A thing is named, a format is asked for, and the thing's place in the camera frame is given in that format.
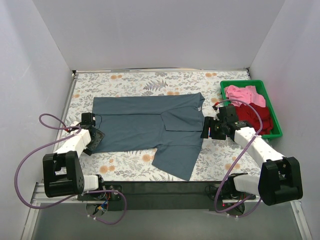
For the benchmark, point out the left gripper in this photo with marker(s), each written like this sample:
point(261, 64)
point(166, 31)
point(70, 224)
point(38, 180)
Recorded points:
point(97, 137)

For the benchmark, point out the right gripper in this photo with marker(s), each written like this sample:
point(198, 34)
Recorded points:
point(207, 127)

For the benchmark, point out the blue grey t shirt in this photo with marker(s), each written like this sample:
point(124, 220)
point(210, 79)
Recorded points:
point(171, 124)

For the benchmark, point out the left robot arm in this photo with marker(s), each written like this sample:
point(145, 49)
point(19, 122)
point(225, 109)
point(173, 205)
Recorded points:
point(62, 171)

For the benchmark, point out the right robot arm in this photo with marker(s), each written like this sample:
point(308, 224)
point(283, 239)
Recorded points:
point(279, 180)

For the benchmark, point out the red t shirt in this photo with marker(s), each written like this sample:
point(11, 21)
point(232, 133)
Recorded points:
point(246, 113)

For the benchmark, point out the floral table mat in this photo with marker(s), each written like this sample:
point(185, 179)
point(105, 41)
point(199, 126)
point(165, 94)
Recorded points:
point(216, 156)

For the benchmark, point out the pink t shirt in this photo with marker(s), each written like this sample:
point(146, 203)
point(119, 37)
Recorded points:
point(247, 94)

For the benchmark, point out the green plastic bin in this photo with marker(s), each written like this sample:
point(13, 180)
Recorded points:
point(276, 132)

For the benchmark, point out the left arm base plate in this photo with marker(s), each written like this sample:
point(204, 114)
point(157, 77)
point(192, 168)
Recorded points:
point(103, 196)

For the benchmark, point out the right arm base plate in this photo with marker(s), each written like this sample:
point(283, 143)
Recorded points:
point(220, 193)

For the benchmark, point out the aluminium frame rail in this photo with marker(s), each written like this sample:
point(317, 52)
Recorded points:
point(165, 211)

